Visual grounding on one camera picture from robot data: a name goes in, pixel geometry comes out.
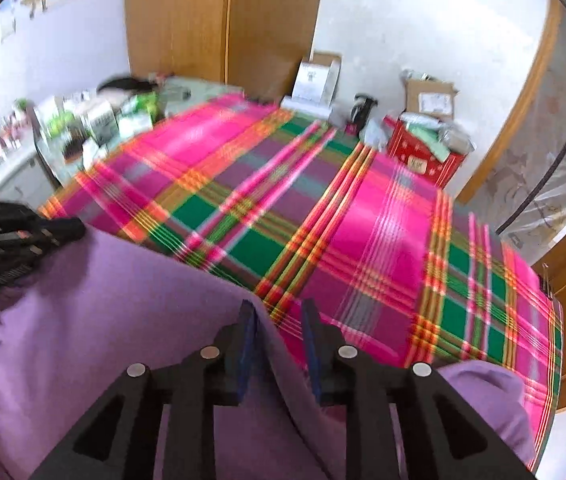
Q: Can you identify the purple fleece garment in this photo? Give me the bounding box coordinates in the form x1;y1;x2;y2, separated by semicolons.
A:
0;230;532;479

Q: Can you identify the cluttered side table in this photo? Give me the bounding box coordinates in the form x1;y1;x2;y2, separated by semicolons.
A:
0;75;243;209

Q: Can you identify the pink plaid bed sheet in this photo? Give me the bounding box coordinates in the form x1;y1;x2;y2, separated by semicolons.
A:
43;94;563;468

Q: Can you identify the plastic door curtain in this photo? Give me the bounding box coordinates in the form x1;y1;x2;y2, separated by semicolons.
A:
468;12;566;264

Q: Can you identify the wooden wardrobe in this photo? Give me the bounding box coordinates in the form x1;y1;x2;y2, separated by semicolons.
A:
124;0;320;101

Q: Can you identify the white small box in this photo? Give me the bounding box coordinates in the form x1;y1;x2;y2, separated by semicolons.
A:
292;51;341;106

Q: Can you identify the brown cardboard box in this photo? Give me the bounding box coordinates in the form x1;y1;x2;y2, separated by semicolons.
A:
404;78;458;120

